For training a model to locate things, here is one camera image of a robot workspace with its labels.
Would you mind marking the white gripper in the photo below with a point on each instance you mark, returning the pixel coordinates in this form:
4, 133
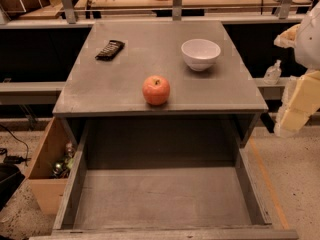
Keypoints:
309, 41

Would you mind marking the black snack bag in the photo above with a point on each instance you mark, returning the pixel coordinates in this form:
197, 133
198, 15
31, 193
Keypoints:
110, 51

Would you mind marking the open grey top drawer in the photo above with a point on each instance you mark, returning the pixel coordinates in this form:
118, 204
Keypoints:
162, 179

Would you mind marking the grey metal drawer cabinet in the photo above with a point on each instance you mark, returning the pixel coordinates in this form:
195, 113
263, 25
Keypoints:
97, 88

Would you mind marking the red apple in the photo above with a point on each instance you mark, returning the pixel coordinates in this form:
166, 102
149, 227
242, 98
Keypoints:
156, 90

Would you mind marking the clear sanitizer bottle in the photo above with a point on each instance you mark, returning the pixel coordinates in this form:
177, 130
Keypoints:
273, 73

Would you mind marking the white ceramic bowl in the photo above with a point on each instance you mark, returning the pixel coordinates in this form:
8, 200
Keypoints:
200, 54

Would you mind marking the black object at left edge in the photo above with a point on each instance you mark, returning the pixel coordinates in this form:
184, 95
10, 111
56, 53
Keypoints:
10, 179

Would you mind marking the wooden box with items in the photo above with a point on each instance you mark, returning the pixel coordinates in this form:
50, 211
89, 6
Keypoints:
47, 188

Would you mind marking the metal rail shelf frame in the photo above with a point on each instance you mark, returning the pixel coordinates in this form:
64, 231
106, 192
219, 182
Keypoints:
61, 11

